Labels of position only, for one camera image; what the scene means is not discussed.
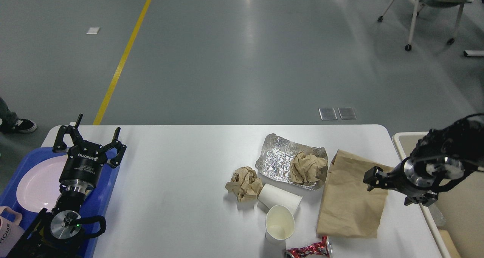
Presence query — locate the brown paper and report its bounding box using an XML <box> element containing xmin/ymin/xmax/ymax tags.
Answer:
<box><xmin>289</xmin><ymin>151</ymin><xmax>328</xmax><ymax>184</ymax></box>

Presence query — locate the pink HOME mug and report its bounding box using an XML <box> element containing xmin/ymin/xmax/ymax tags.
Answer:
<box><xmin>0</xmin><ymin>206</ymin><xmax>25</xmax><ymax>258</ymax></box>

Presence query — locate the white paper cup lying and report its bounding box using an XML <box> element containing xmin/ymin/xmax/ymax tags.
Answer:
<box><xmin>259</xmin><ymin>184</ymin><xmax>303</xmax><ymax>216</ymax></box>

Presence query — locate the pink plate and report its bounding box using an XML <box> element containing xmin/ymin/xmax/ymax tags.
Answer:
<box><xmin>17</xmin><ymin>155</ymin><xmax>67</xmax><ymax>213</ymax></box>

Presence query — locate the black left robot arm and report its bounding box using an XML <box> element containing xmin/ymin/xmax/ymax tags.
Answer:
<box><xmin>6</xmin><ymin>114</ymin><xmax>127</xmax><ymax>258</ymax></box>

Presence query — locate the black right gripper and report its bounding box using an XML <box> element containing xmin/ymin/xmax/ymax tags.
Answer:
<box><xmin>363</xmin><ymin>158</ymin><xmax>439</xmax><ymax>207</ymax></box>

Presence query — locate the crushed red can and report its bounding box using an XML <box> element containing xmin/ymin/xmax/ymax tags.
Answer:
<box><xmin>283</xmin><ymin>235</ymin><xmax>333</xmax><ymax>258</ymax></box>

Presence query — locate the right metal floor plate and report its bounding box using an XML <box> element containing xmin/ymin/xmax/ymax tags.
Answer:
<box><xmin>338</xmin><ymin>108</ymin><xmax>357</xmax><ymax>120</ymax></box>

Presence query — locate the crumpled brown paper ball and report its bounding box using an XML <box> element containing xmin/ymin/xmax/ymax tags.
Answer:
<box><xmin>225</xmin><ymin>166</ymin><xmax>263</xmax><ymax>202</ymax></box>

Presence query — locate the metal floor plate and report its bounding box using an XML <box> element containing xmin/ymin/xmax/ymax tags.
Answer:
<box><xmin>338</xmin><ymin>108</ymin><xmax>357</xmax><ymax>120</ymax></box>
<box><xmin>318</xmin><ymin>108</ymin><xmax>338</xmax><ymax>121</ymax></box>

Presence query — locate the grey bar on floor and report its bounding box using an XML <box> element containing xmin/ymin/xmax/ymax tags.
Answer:
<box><xmin>463</xmin><ymin>50</ymin><xmax>484</xmax><ymax>58</ymax></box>

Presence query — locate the brown paper bag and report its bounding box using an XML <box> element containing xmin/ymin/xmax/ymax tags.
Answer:
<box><xmin>316</xmin><ymin>150</ymin><xmax>392</xmax><ymax>239</ymax></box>

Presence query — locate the beige plastic bin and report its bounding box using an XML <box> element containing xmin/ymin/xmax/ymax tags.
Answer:
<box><xmin>392</xmin><ymin>132</ymin><xmax>484</xmax><ymax>258</ymax></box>

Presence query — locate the aluminium foil sheet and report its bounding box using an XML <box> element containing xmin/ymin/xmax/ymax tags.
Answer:
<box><xmin>255</xmin><ymin>133</ymin><xmax>328</xmax><ymax>190</ymax></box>

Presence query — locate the left metal floor plate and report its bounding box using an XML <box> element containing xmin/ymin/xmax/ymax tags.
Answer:
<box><xmin>318</xmin><ymin>108</ymin><xmax>338</xmax><ymax>121</ymax></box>

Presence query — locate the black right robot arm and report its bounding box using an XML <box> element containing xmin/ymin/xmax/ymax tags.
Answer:
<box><xmin>363</xmin><ymin>113</ymin><xmax>484</xmax><ymax>207</ymax></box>

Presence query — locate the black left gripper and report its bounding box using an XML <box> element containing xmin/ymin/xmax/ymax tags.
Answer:
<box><xmin>53</xmin><ymin>113</ymin><xmax>127</xmax><ymax>190</ymax></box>

